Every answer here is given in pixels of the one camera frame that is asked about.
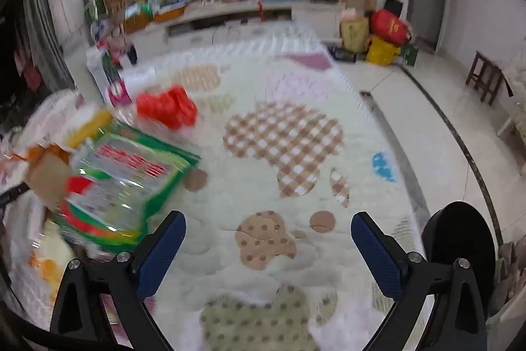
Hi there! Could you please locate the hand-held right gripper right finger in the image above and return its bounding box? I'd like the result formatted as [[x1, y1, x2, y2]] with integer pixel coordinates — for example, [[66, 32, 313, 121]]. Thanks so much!
[[350, 211, 490, 351]]

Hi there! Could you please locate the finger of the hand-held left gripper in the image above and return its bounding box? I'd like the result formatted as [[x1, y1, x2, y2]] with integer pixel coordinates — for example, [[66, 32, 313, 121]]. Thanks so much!
[[0, 182, 34, 209]]

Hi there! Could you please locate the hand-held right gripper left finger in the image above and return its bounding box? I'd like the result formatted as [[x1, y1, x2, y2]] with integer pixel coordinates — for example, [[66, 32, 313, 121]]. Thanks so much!
[[49, 210, 187, 351]]

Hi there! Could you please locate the tan textured pad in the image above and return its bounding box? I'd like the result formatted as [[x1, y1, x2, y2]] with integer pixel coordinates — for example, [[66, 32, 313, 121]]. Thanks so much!
[[28, 147, 71, 212]]

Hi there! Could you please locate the green snack packet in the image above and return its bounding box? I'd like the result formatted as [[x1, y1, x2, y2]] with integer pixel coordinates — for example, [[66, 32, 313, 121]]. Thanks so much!
[[53, 131, 202, 253]]

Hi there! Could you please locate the green and yellow sponge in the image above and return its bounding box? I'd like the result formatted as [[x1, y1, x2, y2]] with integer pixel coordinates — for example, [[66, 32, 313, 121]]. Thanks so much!
[[68, 110, 114, 149]]

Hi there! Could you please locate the red plastic bag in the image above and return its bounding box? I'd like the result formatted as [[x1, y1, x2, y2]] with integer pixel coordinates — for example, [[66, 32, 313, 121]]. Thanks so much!
[[135, 86, 198, 130]]

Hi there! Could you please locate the white milk carton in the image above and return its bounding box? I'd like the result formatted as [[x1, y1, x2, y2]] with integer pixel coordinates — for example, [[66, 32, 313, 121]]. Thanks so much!
[[86, 47, 124, 105]]

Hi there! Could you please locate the patchwork printed blanket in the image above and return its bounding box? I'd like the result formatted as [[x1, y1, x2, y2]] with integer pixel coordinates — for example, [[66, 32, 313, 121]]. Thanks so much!
[[0, 26, 436, 351]]

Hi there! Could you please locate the grey striped curtain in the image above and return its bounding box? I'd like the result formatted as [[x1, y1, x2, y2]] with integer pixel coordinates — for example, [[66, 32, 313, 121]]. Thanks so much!
[[16, 0, 79, 92]]

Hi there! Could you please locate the white tall cabinet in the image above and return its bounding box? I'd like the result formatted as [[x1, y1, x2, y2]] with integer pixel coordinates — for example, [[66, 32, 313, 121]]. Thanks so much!
[[45, 0, 87, 47]]

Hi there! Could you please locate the green box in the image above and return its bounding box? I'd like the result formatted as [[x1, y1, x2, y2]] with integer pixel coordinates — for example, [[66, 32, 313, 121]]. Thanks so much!
[[400, 44, 420, 66]]

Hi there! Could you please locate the yellow bag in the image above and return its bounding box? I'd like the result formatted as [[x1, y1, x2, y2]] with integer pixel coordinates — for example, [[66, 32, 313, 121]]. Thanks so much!
[[366, 36, 401, 66]]

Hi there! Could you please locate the dark wooden stool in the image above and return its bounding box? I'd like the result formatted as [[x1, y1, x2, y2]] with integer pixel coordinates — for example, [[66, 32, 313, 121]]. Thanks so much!
[[466, 51, 505, 105]]

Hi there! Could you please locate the beige paper bag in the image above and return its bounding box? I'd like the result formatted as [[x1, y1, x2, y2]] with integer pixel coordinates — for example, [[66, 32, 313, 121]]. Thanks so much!
[[340, 16, 371, 51]]

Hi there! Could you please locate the red duffel bag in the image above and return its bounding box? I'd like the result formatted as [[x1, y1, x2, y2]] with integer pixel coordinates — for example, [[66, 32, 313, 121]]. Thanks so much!
[[371, 9, 412, 46]]

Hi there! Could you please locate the orange tray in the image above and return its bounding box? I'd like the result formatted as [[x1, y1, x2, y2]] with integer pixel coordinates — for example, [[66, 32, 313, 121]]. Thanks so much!
[[154, 5, 186, 23]]

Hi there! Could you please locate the white TV cabinet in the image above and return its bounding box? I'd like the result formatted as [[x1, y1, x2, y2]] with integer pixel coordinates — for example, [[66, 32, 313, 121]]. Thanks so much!
[[123, 0, 346, 51]]

